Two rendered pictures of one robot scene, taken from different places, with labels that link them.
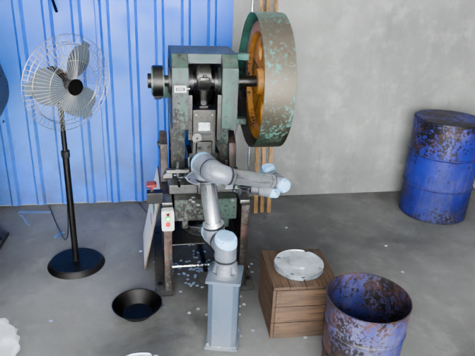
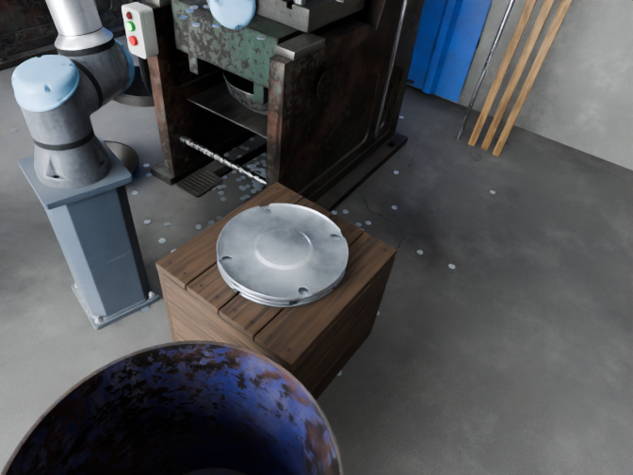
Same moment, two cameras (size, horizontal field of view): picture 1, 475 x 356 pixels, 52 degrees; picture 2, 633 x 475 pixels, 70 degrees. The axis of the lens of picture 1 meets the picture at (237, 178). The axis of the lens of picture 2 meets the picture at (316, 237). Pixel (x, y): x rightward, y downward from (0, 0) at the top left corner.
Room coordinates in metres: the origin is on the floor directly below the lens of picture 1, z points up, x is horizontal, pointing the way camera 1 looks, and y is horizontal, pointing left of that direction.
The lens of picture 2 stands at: (1.99, -0.89, 1.10)
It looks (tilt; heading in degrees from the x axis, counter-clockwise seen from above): 44 degrees down; 40
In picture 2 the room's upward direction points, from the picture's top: 8 degrees clockwise
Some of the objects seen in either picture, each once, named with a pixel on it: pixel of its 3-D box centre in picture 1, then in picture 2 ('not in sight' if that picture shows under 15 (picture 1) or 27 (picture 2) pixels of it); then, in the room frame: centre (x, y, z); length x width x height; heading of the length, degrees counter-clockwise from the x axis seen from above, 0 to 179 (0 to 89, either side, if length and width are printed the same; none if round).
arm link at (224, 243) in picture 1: (225, 245); (55, 97); (2.25, 0.05, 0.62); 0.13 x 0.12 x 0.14; 28
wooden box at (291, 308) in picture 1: (295, 291); (279, 303); (2.49, -0.38, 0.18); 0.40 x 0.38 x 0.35; 8
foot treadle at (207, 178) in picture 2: (203, 260); (247, 156); (2.86, 0.21, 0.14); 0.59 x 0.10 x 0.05; 11
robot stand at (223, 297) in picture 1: (223, 307); (98, 238); (2.24, 0.05, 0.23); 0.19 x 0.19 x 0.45; 85
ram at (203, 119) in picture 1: (203, 128); not in sight; (2.95, 0.23, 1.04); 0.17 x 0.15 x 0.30; 11
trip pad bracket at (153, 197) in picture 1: (155, 204); not in sight; (2.71, 0.50, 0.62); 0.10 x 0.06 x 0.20; 101
